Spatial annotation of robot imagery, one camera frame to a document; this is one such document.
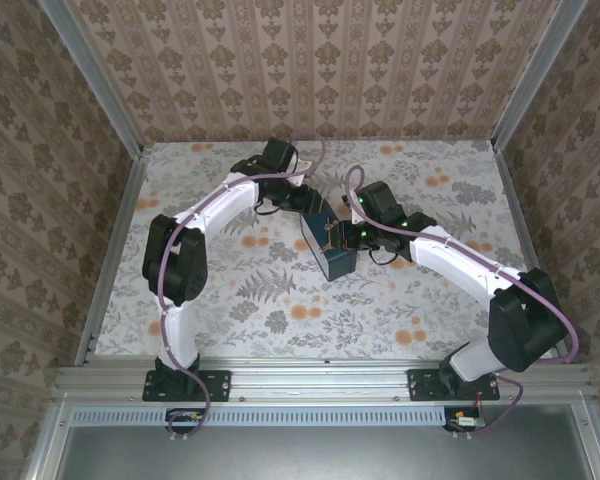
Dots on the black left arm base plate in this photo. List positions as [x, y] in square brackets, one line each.
[220, 385]

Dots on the aluminium front rail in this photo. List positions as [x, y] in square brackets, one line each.
[320, 380]

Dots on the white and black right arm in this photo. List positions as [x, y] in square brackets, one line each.
[455, 255]

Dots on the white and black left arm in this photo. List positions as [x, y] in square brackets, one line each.
[215, 205]

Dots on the small electronics board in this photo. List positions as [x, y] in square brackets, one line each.
[185, 419]
[465, 421]

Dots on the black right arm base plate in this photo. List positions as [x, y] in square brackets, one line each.
[422, 385]

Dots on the starry night painted box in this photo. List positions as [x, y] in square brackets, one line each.
[340, 265]

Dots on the aluminium frame post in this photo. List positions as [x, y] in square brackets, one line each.
[95, 75]
[535, 70]

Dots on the grey metal panel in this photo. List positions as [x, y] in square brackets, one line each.
[305, 455]

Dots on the aluminium side rail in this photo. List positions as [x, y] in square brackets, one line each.
[122, 225]

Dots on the floral tablecloth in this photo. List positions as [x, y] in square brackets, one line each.
[280, 320]

